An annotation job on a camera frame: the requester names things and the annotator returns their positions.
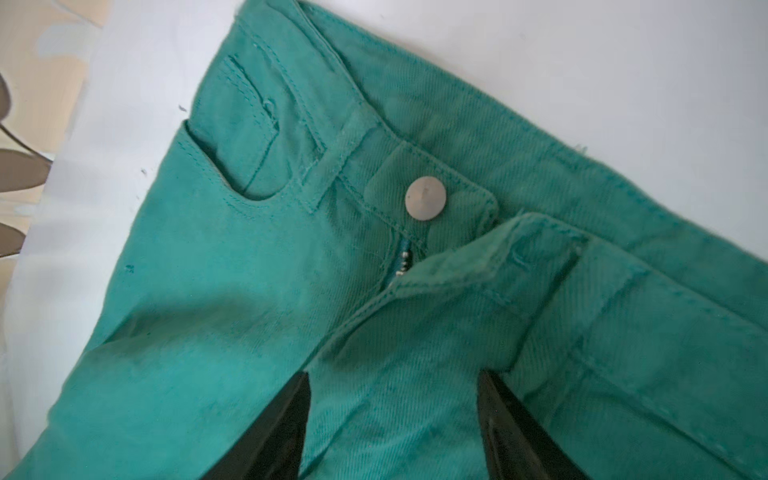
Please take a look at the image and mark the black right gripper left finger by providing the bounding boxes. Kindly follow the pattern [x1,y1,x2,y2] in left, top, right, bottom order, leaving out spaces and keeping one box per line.
[202,371,311,480]

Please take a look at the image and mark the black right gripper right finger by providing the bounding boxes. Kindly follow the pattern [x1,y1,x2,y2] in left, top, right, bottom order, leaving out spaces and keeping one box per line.
[477,370,588,480]

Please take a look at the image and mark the green trousers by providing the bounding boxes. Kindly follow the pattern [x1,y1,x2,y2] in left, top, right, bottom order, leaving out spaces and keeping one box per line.
[11,1,767,479]

